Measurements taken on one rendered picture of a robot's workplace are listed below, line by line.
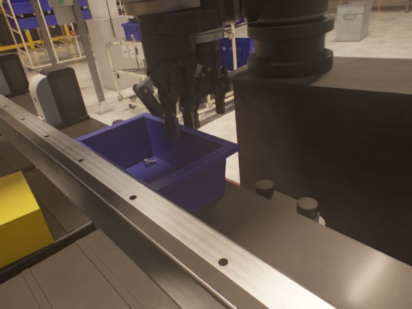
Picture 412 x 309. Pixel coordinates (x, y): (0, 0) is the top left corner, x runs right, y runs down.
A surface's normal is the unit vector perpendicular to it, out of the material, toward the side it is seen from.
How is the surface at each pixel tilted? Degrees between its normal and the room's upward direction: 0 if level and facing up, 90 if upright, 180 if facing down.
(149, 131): 85
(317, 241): 0
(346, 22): 90
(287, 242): 0
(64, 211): 0
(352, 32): 90
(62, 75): 90
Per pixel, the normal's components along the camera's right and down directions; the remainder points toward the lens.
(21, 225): 0.59, 0.32
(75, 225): -0.11, -0.88
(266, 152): -0.62, 0.43
